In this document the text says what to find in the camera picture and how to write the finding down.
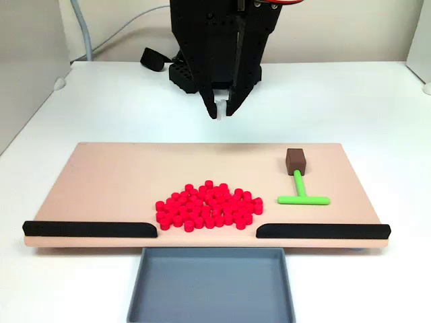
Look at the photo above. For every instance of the black rail on board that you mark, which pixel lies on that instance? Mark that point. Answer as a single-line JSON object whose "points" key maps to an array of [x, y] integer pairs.
{"points": [[87, 229], [323, 231]]}

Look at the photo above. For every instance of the grey partition panel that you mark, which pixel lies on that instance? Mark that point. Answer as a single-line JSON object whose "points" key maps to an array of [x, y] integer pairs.
{"points": [[27, 67]]}

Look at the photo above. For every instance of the white partition panel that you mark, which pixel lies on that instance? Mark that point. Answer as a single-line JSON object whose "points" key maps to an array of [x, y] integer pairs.
{"points": [[421, 33]]}

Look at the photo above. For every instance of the grey tray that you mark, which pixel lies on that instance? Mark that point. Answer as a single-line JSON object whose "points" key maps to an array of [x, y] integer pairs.
{"points": [[208, 289]]}

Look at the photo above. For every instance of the beige board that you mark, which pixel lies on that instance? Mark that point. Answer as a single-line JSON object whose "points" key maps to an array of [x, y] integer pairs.
{"points": [[101, 185]]}

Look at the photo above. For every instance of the white round table clip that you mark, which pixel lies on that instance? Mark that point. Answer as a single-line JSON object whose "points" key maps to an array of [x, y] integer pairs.
{"points": [[427, 88], [60, 84]]}

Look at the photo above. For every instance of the red plastic cylinder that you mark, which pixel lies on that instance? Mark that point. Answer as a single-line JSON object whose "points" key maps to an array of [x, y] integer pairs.
{"points": [[238, 192], [249, 208], [190, 188], [221, 202], [177, 221], [219, 221], [235, 198], [165, 224], [241, 204], [231, 203], [248, 219], [211, 204], [215, 215], [209, 194], [182, 202], [205, 217], [228, 219], [160, 206], [201, 196], [190, 208], [225, 208], [247, 201], [170, 203], [209, 222], [182, 211], [216, 209], [223, 187], [184, 196], [194, 217], [207, 200], [174, 197], [191, 200], [202, 190], [209, 184], [198, 222], [160, 217], [189, 226], [224, 191], [240, 223], [198, 204], [258, 202], [258, 208], [196, 212], [242, 212], [217, 190], [168, 208], [246, 195], [184, 217], [227, 197], [173, 213], [176, 207], [205, 211], [234, 209], [237, 217], [226, 213], [169, 219], [193, 193], [218, 196]]}

